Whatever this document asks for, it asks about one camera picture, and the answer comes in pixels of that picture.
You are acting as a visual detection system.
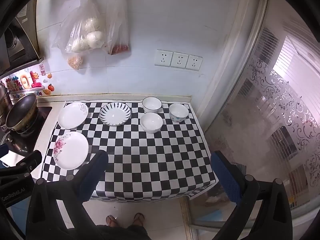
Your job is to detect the person's left sandalled foot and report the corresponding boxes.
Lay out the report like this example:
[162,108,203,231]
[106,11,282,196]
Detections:
[106,214,118,227]

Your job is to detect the large clear plastic bag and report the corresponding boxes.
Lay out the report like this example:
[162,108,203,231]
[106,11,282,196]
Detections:
[52,0,107,53]

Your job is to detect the person's dark trousers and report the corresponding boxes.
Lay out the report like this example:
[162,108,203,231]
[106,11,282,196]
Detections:
[95,224,152,240]

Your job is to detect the white plate dark radial stripes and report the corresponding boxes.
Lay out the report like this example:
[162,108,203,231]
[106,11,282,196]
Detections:
[99,103,131,127]

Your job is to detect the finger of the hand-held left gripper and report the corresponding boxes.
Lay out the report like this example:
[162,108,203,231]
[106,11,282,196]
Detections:
[0,144,9,168]
[14,150,42,175]

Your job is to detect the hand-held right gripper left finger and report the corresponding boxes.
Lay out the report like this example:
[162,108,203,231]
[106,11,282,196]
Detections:
[25,149,109,240]

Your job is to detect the colourful wall stickers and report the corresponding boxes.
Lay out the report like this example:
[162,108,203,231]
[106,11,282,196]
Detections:
[0,64,55,97]

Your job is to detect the plain white bowl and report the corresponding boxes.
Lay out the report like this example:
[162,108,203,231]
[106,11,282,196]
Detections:
[140,112,163,134]

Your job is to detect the small bag with orange contents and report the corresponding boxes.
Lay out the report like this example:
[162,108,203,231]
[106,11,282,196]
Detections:
[68,55,83,70]

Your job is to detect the white steamed bun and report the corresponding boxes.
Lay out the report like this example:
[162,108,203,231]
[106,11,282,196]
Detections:
[72,39,88,53]
[87,31,105,48]
[84,17,101,32]

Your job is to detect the white plate pink floral print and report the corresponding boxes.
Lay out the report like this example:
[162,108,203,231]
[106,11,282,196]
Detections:
[53,131,89,170]

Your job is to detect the clear bag with red contents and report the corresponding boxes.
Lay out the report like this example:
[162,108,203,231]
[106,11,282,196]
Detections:
[105,0,131,55]

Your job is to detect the black range hood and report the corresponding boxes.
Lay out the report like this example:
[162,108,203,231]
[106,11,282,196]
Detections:
[0,17,44,78]

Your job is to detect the black gas stove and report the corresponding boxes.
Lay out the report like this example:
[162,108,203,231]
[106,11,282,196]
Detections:
[0,106,53,155]

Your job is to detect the white plate grey floral print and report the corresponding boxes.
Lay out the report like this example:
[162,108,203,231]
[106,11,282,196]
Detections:
[58,102,88,129]

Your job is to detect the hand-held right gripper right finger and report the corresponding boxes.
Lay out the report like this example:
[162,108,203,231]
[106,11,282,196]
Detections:
[210,151,293,240]

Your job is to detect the person's right sandalled foot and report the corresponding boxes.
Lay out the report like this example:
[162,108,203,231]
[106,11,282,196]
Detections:
[132,212,146,227]

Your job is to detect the white round plate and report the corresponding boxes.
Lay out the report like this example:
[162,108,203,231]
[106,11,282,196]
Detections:
[142,97,162,114]

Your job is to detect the patterned glass sliding door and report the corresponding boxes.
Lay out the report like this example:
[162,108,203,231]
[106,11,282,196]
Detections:
[189,0,320,232]

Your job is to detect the dark wok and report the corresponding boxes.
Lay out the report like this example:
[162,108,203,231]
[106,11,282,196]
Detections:
[5,94,38,132]

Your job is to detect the person's sandalled foot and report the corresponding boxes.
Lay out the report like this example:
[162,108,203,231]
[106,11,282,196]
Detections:
[132,212,146,227]
[106,214,118,227]

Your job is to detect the white wall socket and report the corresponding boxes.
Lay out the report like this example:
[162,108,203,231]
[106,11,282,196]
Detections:
[185,54,203,71]
[171,52,190,69]
[154,49,173,67]

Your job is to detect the black white checkered mat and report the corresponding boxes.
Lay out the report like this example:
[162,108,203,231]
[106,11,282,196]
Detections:
[40,100,217,202]

